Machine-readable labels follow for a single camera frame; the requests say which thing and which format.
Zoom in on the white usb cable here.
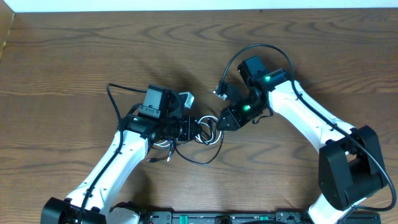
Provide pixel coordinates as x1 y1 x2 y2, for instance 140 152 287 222
154 115 223 148

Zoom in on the black usb cable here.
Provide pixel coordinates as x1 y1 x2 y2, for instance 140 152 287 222
146 116 224 165

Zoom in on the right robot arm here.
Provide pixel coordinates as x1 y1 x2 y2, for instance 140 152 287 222
214 65 397 223

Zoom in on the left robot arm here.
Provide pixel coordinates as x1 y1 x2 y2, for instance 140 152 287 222
40 85 202 223

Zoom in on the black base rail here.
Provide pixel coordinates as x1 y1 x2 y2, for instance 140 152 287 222
107 211 381 224

